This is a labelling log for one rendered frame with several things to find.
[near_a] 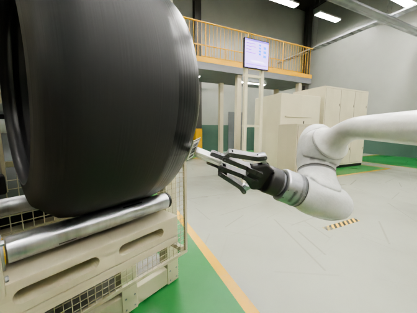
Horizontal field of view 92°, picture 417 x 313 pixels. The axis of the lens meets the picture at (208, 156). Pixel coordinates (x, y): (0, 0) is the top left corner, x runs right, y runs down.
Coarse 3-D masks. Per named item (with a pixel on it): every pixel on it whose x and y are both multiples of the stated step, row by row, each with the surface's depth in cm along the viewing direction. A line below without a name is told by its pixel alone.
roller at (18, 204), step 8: (0, 200) 52; (8, 200) 53; (16, 200) 54; (24, 200) 55; (0, 208) 51; (8, 208) 53; (16, 208) 54; (24, 208) 55; (32, 208) 57; (0, 216) 52
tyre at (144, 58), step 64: (0, 0) 45; (64, 0) 27; (128, 0) 33; (0, 64) 54; (64, 64) 27; (128, 64) 31; (192, 64) 42; (64, 128) 29; (128, 128) 33; (192, 128) 45; (64, 192) 34; (128, 192) 43
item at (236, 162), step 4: (224, 152) 53; (224, 160) 50; (228, 160) 51; (232, 160) 51; (236, 160) 52; (240, 160) 52; (232, 164) 51; (236, 164) 51; (240, 164) 51; (244, 164) 52; (248, 164) 53; (244, 168) 51; (248, 168) 51; (252, 168) 51; (248, 172) 51; (252, 172) 51; (256, 172) 51; (260, 172) 51; (260, 176) 51
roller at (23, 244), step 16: (112, 208) 47; (128, 208) 49; (144, 208) 51; (160, 208) 55; (64, 224) 39; (80, 224) 41; (96, 224) 43; (112, 224) 45; (16, 240) 34; (32, 240) 35; (48, 240) 37; (64, 240) 39; (16, 256) 34
